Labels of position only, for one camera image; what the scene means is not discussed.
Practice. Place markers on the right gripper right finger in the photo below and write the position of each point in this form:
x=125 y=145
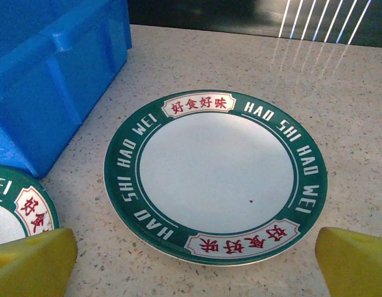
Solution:
x=354 y=266

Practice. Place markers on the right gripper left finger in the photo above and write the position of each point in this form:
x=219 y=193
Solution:
x=30 y=266

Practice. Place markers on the green-rimmed Hao Shi plate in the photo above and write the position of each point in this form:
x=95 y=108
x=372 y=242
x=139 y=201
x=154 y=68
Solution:
x=215 y=173
x=11 y=216

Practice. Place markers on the blue plastic bin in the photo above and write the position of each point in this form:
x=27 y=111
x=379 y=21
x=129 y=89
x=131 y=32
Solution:
x=55 y=92

